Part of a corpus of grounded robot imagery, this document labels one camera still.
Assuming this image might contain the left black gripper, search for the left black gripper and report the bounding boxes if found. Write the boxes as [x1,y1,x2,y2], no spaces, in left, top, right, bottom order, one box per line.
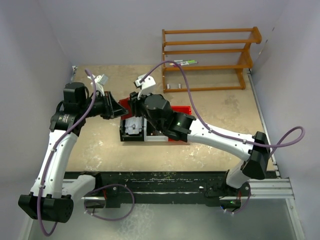
[79,90,129,120]

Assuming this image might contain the red leather card holder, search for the red leather card holder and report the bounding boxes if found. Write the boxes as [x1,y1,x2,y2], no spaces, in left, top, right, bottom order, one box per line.
[118,97,133,120]

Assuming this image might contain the red plastic bin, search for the red plastic bin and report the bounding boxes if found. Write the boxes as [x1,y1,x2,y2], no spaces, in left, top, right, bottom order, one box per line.
[168,106,194,142]

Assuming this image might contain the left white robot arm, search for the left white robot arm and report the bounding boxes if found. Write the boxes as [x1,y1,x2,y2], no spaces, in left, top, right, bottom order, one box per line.
[18,82,128,223]

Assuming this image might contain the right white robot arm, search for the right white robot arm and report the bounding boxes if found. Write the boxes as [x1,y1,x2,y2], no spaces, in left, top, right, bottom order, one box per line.
[128,92,270,196]

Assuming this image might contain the silver cards pile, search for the silver cards pile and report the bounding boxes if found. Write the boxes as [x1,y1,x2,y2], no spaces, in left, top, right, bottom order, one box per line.
[124,117,143,135]

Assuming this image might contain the white plastic bin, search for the white plastic bin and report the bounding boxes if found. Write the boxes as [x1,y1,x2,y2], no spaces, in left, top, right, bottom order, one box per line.
[143,123,169,142]

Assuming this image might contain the black plastic bin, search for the black plastic bin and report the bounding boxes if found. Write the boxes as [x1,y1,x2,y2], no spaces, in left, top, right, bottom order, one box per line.
[119,116,145,142]

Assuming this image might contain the purple marker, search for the purple marker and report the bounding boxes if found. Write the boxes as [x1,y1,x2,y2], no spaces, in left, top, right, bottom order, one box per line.
[170,61,198,67]

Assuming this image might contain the green marker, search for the green marker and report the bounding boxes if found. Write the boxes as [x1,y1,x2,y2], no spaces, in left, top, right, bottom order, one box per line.
[174,59,196,63]

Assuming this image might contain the wooden rack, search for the wooden rack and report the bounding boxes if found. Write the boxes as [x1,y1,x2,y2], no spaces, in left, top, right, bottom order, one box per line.
[161,26,262,91]

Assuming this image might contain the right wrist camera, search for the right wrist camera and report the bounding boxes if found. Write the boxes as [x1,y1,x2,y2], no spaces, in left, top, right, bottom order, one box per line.
[134,74,156,95]

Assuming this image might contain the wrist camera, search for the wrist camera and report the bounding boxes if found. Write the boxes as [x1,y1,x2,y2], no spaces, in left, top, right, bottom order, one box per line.
[134,74,156,95]
[93,74,109,87]

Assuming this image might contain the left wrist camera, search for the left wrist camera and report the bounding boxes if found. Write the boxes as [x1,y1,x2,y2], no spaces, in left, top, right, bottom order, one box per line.
[93,74,109,87]

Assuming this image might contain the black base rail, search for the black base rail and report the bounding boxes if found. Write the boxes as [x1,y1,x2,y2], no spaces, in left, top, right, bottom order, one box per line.
[62,170,251,208]

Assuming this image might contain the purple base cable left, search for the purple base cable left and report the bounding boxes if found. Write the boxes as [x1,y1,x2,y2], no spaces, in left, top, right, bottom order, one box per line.
[84,182,136,222]

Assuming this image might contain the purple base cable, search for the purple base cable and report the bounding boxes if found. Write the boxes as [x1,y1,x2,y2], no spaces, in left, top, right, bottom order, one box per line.
[84,182,136,222]
[223,184,252,216]

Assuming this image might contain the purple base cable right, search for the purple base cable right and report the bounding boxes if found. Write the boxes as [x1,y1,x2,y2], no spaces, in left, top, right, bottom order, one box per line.
[223,184,252,216]

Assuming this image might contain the aluminium frame rail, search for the aluminium frame rail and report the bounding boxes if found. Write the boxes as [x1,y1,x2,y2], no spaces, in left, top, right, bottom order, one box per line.
[83,176,293,204]

